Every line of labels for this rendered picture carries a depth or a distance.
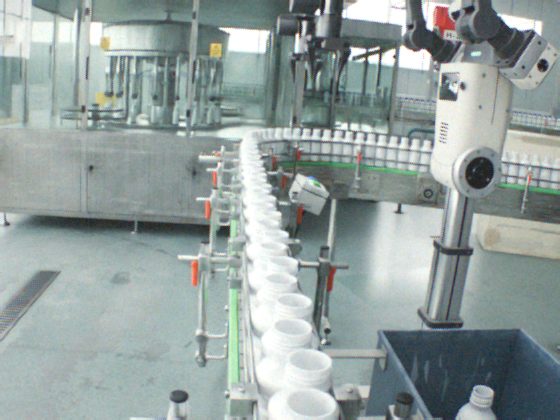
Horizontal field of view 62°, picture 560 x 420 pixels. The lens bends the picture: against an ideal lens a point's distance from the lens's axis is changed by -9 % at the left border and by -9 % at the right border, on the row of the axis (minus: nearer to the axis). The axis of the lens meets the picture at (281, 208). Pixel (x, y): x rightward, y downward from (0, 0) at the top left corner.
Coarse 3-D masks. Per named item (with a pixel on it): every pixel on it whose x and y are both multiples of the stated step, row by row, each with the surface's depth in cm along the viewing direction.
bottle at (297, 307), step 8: (280, 296) 52; (288, 296) 53; (296, 296) 53; (304, 296) 53; (280, 304) 50; (288, 304) 53; (296, 304) 53; (304, 304) 52; (280, 312) 50; (288, 312) 50; (296, 312) 50; (304, 312) 50; (304, 320) 50; (264, 336) 52; (264, 344) 51; (312, 344) 51; (264, 352) 51
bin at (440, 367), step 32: (352, 352) 88; (384, 352) 88; (416, 352) 95; (448, 352) 96; (480, 352) 96; (512, 352) 97; (544, 352) 87; (384, 384) 88; (416, 384) 97; (448, 384) 98; (480, 384) 98; (512, 384) 97; (544, 384) 86; (384, 416) 70; (416, 416) 70; (448, 416) 100; (512, 416) 95; (544, 416) 85
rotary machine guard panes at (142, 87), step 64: (0, 0) 385; (64, 0) 390; (128, 0) 396; (192, 0) 401; (256, 0) 406; (0, 64) 398; (64, 64) 404; (128, 64) 409; (256, 64) 419; (64, 128) 417; (128, 128) 422; (192, 128) 427; (256, 128) 432
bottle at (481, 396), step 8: (472, 392) 83; (480, 392) 84; (488, 392) 83; (472, 400) 83; (480, 400) 81; (488, 400) 81; (464, 408) 84; (472, 408) 82; (480, 408) 81; (488, 408) 82; (464, 416) 82; (472, 416) 82; (480, 416) 81; (488, 416) 81
